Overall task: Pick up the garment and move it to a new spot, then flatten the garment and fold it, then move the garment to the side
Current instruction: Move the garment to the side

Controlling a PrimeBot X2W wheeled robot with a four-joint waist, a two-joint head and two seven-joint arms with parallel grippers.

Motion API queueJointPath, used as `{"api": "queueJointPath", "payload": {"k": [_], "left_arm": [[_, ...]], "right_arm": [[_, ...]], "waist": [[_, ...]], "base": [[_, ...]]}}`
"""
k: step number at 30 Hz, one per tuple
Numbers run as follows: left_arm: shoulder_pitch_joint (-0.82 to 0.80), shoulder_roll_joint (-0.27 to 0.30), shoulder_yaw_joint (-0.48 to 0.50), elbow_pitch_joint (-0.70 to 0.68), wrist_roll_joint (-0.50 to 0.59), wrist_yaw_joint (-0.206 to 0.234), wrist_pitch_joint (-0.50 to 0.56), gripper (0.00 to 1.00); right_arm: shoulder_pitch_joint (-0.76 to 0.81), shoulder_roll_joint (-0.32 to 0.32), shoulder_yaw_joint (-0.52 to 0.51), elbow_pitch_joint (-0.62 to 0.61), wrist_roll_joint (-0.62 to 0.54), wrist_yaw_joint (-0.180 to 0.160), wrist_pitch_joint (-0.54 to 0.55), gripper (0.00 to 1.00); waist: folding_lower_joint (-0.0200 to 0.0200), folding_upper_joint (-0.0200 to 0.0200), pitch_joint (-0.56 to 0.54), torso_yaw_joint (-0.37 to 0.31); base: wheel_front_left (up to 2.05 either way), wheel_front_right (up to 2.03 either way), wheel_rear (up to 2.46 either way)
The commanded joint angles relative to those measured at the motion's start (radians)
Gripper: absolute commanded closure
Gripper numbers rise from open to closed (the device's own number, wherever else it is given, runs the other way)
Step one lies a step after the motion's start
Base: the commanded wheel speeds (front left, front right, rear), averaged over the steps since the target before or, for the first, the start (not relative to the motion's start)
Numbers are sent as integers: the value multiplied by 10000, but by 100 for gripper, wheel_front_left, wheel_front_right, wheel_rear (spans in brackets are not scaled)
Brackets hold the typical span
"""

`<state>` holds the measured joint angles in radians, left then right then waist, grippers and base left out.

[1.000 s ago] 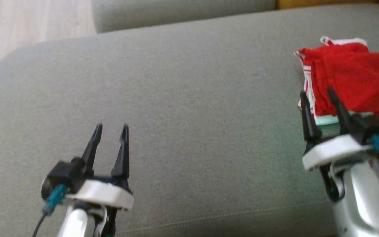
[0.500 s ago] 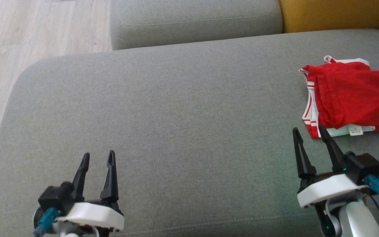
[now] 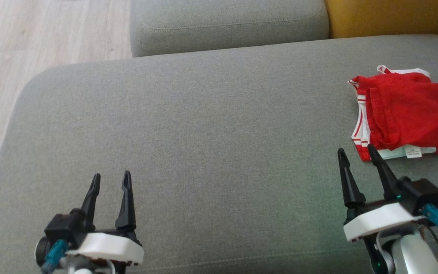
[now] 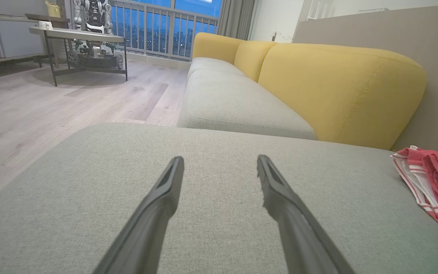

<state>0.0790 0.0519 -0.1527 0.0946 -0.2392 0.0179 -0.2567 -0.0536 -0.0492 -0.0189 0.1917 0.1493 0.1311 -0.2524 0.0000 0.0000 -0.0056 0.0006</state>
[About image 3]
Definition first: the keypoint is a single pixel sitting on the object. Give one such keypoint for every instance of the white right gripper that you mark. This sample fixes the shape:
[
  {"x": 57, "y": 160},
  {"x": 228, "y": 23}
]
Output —
[{"x": 378, "y": 220}]

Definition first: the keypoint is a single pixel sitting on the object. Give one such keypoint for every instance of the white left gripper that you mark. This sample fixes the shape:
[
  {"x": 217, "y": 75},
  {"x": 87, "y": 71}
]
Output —
[{"x": 108, "y": 247}]

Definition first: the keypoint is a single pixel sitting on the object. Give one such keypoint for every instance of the red basketball jersey white trim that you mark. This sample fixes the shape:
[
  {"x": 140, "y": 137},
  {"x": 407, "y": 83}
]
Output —
[{"x": 359, "y": 129}]

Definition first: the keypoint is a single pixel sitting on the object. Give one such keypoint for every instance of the red mesh shorts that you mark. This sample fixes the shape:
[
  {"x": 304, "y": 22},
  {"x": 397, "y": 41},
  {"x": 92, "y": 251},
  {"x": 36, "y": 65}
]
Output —
[{"x": 413, "y": 114}]

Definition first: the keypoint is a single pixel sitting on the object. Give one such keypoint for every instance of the grey fabric sofa ottoman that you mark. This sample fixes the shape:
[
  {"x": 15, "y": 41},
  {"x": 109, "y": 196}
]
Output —
[{"x": 203, "y": 152}]

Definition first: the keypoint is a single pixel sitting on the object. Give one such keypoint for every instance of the large yellow back cushion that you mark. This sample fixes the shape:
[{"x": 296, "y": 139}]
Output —
[{"x": 390, "y": 15}]

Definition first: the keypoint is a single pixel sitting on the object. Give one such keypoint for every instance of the grey sofa seat cushion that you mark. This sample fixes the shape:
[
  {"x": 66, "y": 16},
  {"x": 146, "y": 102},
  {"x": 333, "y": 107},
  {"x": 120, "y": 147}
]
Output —
[{"x": 226, "y": 23}]

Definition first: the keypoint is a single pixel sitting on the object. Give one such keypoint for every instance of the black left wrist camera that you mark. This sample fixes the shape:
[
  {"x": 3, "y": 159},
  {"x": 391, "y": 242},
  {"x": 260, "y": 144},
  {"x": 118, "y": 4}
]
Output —
[{"x": 65, "y": 226}]

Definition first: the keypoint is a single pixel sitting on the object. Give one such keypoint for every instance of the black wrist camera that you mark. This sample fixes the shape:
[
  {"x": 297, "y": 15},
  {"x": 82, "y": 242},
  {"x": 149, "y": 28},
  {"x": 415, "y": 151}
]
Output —
[
  {"x": 65, "y": 226},
  {"x": 418, "y": 194}
]

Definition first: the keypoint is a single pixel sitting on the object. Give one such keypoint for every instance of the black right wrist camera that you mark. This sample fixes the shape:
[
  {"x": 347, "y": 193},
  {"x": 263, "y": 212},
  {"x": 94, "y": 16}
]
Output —
[{"x": 418, "y": 194}]

